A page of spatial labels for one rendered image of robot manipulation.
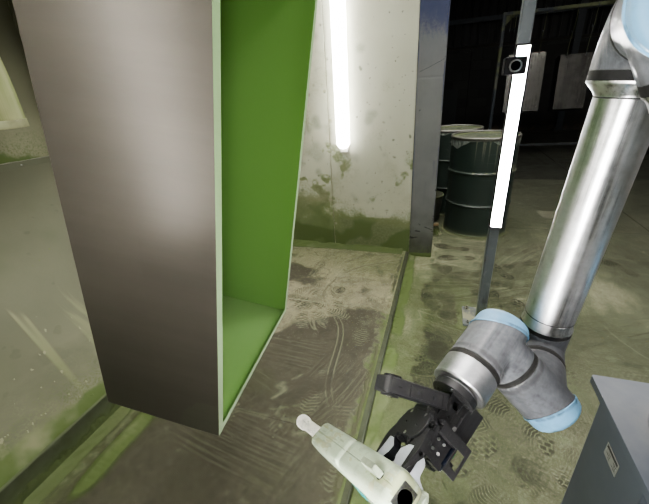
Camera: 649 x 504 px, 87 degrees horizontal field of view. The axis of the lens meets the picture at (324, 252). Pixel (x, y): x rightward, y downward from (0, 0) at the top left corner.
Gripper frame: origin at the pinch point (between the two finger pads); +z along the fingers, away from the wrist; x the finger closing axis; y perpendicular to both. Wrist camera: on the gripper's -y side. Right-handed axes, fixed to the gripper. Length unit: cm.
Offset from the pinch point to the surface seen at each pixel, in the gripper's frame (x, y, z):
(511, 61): 34, -39, -158
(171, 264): 24, -49, -1
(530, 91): 309, -11, -660
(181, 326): 35, -39, 5
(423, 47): 96, -90, -213
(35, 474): 116, -40, 75
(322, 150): 177, -96, -156
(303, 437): 99, 20, -1
